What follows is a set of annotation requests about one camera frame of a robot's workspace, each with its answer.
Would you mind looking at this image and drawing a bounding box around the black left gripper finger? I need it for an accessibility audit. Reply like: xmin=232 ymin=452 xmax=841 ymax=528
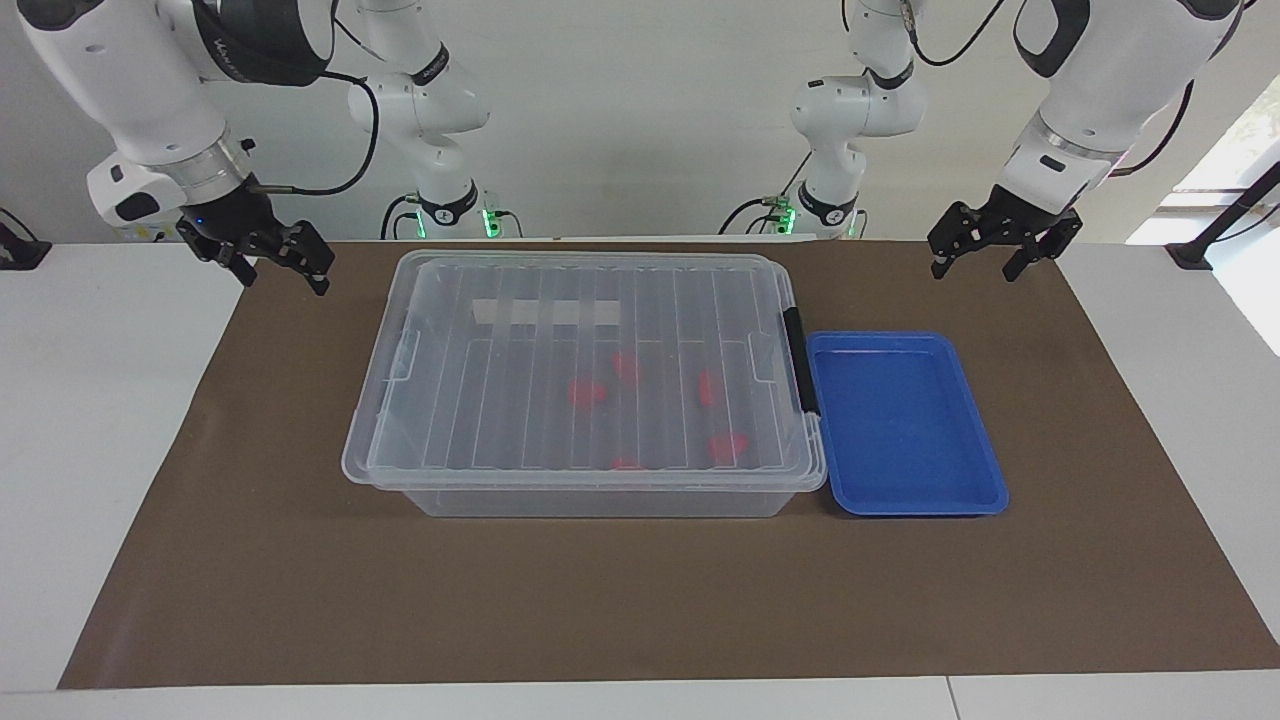
xmin=1004 ymin=232 xmax=1063 ymax=282
xmin=928 ymin=203 xmax=976 ymax=279

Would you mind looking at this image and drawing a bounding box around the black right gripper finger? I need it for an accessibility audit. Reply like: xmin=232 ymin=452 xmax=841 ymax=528
xmin=205 ymin=250 xmax=256 ymax=288
xmin=285 ymin=222 xmax=336 ymax=296

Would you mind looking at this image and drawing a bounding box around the clear ribbed box lid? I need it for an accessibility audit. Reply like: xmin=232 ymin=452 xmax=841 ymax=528
xmin=342 ymin=250 xmax=829 ymax=491

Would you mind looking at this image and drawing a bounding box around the blue plastic tray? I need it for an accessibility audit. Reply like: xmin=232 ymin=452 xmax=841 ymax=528
xmin=805 ymin=331 xmax=1009 ymax=517

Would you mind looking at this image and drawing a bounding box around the black box latch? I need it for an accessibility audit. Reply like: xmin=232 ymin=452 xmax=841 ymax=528
xmin=783 ymin=307 xmax=821 ymax=416

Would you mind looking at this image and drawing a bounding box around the clear plastic storage box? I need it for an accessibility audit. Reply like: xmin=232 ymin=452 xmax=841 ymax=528
xmin=342 ymin=250 xmax=829 ymax=519

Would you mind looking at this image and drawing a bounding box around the black stand foot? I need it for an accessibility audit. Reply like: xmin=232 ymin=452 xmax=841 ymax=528
xmin=1165 ymin=160 xmax=1280 ymax=271

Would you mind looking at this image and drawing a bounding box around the brown table mat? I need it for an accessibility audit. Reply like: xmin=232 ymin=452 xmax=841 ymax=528
xmin=57 ymin=240 xmax=1280 ymax=691

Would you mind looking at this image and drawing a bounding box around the black right base cable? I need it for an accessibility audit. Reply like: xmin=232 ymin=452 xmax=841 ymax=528
xmin=380 ymin=193 xmax=421 ymax=241

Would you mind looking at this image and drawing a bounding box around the black base cable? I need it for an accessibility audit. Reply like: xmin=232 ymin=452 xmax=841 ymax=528
xmin=380 ymin=193 xmax=421 ymax=241
xmin=718 ymin=150 xmax=813 ymax=237

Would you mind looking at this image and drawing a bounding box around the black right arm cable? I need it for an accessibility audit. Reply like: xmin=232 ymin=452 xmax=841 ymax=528
xmin=250 ymin=68 xmax=382 ymax=196

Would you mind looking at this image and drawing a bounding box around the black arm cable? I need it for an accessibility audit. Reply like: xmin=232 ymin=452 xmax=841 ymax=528
xmin=250 ymin=68 xmax=382 ymax=196
xmin=898 ymin=0 xmax=1013 ymax=69

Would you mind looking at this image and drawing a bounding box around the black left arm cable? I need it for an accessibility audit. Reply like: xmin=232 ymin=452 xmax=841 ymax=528
xmin=898 ymin=0 xmax=1013 ymax=69

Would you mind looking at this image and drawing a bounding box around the black left base cable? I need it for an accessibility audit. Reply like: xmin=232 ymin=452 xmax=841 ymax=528
xmin=718 ymin=150 xmax=813 ymax=237

